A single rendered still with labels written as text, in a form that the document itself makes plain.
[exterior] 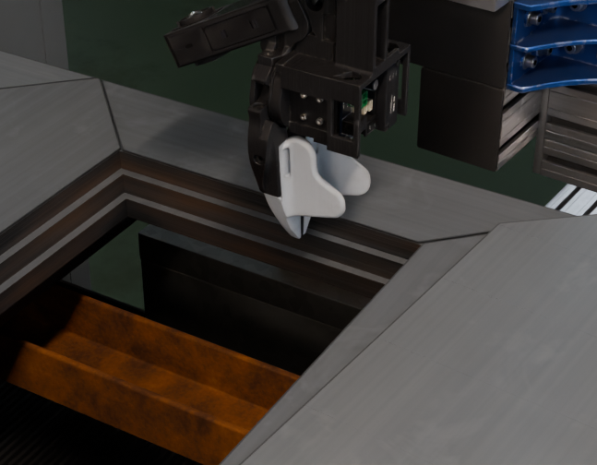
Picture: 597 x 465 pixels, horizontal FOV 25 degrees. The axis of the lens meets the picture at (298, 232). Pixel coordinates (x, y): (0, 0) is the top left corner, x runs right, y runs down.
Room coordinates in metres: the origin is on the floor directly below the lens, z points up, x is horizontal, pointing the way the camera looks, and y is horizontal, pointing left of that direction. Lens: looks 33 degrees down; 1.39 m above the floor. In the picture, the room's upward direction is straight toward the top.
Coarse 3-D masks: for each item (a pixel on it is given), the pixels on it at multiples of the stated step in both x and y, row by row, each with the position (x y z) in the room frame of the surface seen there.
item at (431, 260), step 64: (64, 192) 0.86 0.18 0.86; (128, 192) 0.91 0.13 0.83; (192, 192) 0.89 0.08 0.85; (0, 256) 0.80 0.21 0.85; (64, 256) 0.84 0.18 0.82; (256, 256) 0.84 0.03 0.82; (320, 256) 0.82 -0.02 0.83; (384, 256) 0.80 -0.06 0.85; (448, 256) 0.77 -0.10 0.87; (384, 320) 0.70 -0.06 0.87; (320, 384) 0.63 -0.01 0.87
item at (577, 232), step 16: (512, 224) 0.81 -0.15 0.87; (528, 224) 0.81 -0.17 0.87; (544, 224) 0.81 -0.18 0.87; (560, 224) 0.81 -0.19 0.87; (576, 224) 0.81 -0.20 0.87; (592, 224) 0.81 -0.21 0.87; (544, 240) 0.79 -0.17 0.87; (560, 240) 0.79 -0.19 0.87; (576, 240) 0.79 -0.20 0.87; (592, 240) 0.79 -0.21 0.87; (592, 256) 0.77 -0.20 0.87
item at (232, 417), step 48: (0, 336) 0.87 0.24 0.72; (48, 336) 0.92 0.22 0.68; (96, 336) 0.91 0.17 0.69; (144, 336) 0.88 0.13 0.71; (192, 336) 0.86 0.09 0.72; (48, 384) 0.84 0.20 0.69; (96, 384) 0.82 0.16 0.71; (144, 384) 0.86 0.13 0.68; (192, 384) 0.86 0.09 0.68; (240, 384) 0.84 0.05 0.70; (288, 384) 0.81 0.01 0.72; (144, 432) 0.79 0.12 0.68; (192, 432) 0.77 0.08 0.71; (240, 432) 0.75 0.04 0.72
